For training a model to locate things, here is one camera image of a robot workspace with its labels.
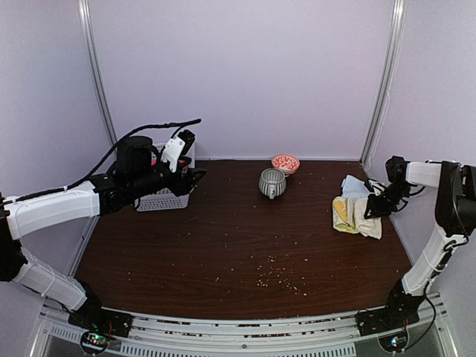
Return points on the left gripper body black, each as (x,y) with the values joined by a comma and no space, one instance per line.
(181,185)

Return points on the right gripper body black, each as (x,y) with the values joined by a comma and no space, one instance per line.
(384,206)

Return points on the beige towel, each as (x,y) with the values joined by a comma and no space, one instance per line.
(367,227)

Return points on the pink microfibre towel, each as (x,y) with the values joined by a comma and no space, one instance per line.
(181,166)

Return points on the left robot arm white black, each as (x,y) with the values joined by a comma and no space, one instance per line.
(140,169)

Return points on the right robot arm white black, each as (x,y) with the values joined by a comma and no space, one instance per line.
(454,221)

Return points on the white perforated plastic basket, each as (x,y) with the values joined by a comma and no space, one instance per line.
(164,199)

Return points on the light blue towel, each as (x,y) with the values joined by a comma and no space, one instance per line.
(352,187)

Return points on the yellow green patterned towel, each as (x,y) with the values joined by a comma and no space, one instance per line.
(343,215)

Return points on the grey striped ceramic mug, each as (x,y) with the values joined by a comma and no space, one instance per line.
(272,183)

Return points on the red white patterned bowl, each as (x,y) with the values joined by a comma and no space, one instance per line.
(286,163)

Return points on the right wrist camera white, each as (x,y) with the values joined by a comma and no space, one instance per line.
(374,186)

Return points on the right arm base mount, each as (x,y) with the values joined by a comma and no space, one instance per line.
(381,320)

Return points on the aluminium front rail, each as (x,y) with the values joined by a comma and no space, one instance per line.
(325,335)

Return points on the right aluminium corner post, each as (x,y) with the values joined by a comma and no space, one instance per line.
(389,67)

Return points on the aluminium corner post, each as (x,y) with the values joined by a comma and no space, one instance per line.
(99,88)
(389,67)

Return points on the left aluminium corner post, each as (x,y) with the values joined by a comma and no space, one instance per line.
(99,88)

